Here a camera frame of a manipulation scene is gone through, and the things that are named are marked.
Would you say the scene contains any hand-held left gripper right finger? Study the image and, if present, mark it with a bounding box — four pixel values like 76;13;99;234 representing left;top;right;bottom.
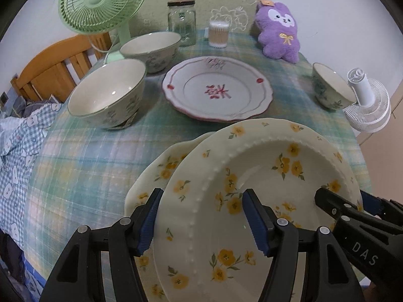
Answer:
242;188;362;302

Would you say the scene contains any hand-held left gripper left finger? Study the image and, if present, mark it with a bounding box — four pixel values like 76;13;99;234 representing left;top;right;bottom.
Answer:
39;188;164;302

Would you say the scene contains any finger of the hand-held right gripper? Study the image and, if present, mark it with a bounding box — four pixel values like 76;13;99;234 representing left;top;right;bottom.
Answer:
314;187;378;224
360;190;403;226

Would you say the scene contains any beaded yellow floral plate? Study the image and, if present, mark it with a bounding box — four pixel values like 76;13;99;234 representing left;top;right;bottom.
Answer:
153;118;362;302

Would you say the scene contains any scalloped yellow floral plate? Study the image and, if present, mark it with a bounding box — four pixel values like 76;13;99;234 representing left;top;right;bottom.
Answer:
124;132;215;302

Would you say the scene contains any large floral ceramic bowl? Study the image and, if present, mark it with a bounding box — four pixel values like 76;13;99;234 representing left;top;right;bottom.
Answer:
120;31;182;73
68;60;147;129

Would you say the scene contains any red patterned white plate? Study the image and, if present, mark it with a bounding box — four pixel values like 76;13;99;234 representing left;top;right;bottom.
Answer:
161;56;274;123

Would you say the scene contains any beige door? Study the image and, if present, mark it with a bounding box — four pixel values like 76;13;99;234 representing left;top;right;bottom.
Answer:
357;79;403;208

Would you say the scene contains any plaid tablecloth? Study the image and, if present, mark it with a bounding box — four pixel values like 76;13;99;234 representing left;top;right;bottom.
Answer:
23;28;370;302

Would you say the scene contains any white folding fan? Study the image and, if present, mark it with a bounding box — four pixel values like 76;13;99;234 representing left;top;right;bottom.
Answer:
343;67;391;132

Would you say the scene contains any small floral ceramic bowl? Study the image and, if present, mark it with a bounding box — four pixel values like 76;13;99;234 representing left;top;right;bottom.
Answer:
312;63;356;111

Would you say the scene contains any blue checkered printed blanket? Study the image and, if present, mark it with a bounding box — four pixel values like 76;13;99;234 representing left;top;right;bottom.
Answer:
0;102;62;252

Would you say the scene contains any grey cloth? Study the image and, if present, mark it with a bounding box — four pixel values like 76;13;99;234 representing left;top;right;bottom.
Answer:
5;96;48;117

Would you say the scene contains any purple plush bunny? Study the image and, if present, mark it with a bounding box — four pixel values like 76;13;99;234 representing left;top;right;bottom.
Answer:
254;0;300;64

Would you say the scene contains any wooden bed headboard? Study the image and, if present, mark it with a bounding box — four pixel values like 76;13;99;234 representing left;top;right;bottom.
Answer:
11;34;112;103

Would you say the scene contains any cotton swab container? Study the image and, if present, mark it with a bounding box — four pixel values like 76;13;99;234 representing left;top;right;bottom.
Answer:
209;20;230;48

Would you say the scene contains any glass jar with dark lid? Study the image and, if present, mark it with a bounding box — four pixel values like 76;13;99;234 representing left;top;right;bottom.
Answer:
167;0;197;47

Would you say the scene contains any green desk fan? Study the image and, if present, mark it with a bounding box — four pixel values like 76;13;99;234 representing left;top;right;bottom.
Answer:
58;0;149;65

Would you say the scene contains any white fan power cord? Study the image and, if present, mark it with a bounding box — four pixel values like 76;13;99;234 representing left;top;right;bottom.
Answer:
87;33;118;58

